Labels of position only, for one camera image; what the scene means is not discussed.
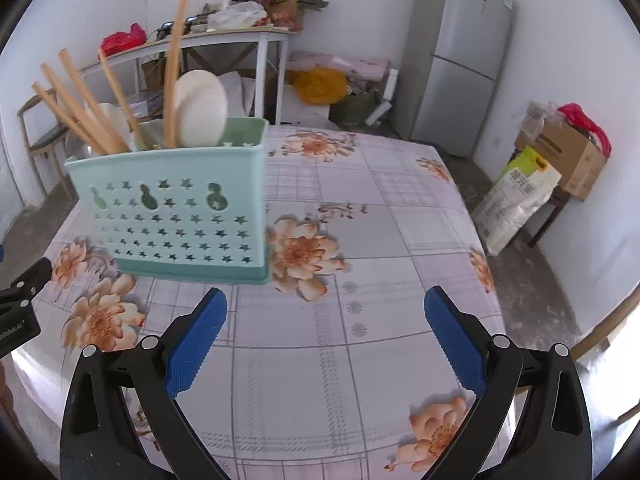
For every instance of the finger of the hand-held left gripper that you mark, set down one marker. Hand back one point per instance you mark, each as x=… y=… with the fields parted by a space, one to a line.
x=25 y=285

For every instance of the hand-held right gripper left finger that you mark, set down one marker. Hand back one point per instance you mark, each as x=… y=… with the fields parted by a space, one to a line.
x=197 y=345

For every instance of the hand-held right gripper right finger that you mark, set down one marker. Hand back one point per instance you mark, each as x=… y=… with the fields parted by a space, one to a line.
x=455 y=340

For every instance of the teal plastic utensil holder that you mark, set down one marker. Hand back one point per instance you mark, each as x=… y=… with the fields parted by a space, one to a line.
x=175 y=240

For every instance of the metal spoon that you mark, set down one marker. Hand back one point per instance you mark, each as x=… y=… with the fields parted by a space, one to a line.
x=80 y=147

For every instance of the wooden chopstick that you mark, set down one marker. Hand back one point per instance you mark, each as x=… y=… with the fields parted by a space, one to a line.
x=176 y=60
x=60 y=110
x=70 y=98
x=120 y=95
x=86 y=89

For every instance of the floral tablecloth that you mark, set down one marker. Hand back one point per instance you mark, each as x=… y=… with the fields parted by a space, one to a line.
x=310 y=360

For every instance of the wooden chair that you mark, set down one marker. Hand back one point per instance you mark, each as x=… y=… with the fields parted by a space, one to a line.
x=615 y=320
x=47 y=137

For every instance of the white and green rice sack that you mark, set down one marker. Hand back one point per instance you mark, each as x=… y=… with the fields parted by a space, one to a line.
x=515 y=195

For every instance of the large cardboard box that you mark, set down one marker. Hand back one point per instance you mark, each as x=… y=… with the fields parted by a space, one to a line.
x=565 y=155

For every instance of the open cardboard box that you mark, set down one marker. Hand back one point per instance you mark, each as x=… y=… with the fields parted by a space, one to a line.
x=152 y=72

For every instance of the dark green bag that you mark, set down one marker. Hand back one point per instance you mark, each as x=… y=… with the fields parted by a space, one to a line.
x=355 y=107

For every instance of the white flat board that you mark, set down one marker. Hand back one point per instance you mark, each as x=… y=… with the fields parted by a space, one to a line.
x=385 y=95

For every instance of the red plastic bag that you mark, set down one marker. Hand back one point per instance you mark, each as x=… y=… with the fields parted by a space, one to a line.
x=122 y=40
x=580 y=117

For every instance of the grey refrigerator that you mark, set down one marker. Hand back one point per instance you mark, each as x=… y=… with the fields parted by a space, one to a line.
x=450 y=60

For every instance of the yellow plastic bag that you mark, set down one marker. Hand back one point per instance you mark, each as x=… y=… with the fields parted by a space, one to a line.
x=320 y=85

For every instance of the black device with screen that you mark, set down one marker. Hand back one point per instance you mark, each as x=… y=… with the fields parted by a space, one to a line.
x=164 y=30
x=196 y=22

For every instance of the pink package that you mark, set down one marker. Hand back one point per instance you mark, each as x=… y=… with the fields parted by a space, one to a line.
x=340 y=62

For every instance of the white desk with wooden top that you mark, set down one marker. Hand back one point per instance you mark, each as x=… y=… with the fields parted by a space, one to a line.
x=225 y=36

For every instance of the clear plastic bag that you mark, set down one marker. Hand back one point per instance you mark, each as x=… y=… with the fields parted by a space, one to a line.
x=235 y=15

